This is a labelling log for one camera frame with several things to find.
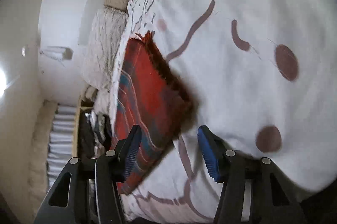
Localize red plaid scarf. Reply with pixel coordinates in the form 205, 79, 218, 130
111, 32, 193, 195

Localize stack of folded clothes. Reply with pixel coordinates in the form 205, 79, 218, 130
78, 109, 112, 159

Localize wooden bedside shelf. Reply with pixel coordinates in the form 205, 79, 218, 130
72, 97, 94, 157

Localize pink white bear bedsheet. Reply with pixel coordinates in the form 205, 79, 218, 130
120, 0, 336, 223

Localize large beige textured pillow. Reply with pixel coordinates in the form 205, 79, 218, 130
81, 7, 128, 90

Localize wall mounted white device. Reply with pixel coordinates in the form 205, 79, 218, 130
40, 46, 73, 61

